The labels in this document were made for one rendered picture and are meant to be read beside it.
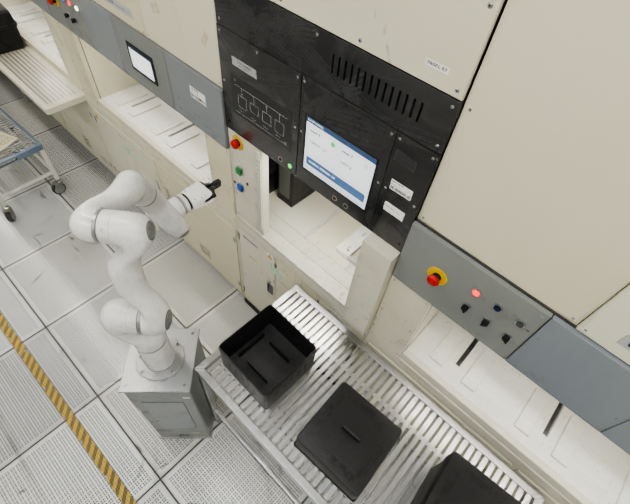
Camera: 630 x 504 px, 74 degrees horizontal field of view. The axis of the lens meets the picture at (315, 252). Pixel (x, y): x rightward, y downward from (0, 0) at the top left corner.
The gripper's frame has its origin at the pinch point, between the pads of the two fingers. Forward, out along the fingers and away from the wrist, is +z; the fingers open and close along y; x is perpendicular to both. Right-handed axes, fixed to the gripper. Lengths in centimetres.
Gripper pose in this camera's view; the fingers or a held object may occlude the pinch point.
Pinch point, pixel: (216, 184)
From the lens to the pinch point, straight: 182.8
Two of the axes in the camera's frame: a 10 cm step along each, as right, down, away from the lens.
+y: 7.3, 5.8, -3.7
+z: 6.8, -5.5, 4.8
